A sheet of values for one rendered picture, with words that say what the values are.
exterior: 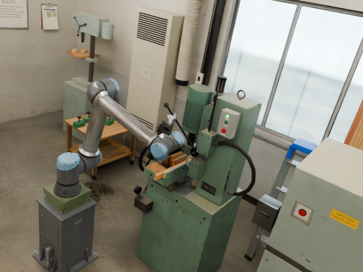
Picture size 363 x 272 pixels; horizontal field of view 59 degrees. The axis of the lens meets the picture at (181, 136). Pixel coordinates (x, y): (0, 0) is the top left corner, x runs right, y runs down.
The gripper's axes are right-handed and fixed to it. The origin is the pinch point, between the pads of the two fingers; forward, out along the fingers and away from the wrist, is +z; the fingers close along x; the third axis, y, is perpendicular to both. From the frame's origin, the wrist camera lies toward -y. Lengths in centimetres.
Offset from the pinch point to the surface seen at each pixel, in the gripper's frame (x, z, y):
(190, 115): -13.2, -2.1, -8.6
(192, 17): -8, 157, 0
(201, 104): -24.1, -0.5, -9.4
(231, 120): -41, -24, -21
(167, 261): 80, -57, -52
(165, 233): 63, -45, -39
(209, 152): -13.8, -27.8, -24.3
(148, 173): 32.1, -25.0, -4.6
